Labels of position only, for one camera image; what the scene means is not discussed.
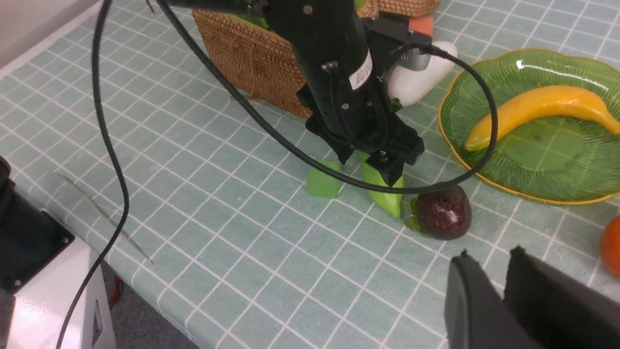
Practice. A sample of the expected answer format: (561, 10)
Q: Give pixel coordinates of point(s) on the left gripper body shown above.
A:
(355, 105)

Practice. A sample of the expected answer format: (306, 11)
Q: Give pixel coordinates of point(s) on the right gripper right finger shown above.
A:
(556, 310)

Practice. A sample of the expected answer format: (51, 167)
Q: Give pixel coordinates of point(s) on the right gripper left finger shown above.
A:
(475, 315)

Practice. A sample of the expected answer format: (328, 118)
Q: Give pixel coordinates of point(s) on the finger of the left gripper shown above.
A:
(341, 147)
(384, 169)

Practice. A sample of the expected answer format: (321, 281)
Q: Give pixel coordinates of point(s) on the white radish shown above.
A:
(415, 74)

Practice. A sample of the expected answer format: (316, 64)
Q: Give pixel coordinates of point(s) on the dark purple mangosteen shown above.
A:
(441, 215)

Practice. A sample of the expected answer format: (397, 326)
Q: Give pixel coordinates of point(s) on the orange persimmon with leaf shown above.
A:
(609, 247)

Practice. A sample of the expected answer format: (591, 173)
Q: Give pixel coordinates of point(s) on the yellow banana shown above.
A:
(555, 100)

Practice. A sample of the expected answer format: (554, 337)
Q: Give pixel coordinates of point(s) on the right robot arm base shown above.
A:
(43, 264)

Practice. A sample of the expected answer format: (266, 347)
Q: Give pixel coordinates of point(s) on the green foam block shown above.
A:
(321, 185)

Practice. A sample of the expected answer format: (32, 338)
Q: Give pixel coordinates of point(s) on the orange foam block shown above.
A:
(423, 25)

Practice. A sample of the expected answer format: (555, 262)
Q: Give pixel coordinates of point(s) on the woven wicker basket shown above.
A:
(259, 61)

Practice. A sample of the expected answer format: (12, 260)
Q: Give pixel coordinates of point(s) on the green glass leaf plate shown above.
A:
(559, 159)

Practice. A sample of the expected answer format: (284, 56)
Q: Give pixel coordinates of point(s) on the green checkered tablecloth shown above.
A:
(236, 254)

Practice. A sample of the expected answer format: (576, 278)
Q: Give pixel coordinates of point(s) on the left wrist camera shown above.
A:
(393, 43)

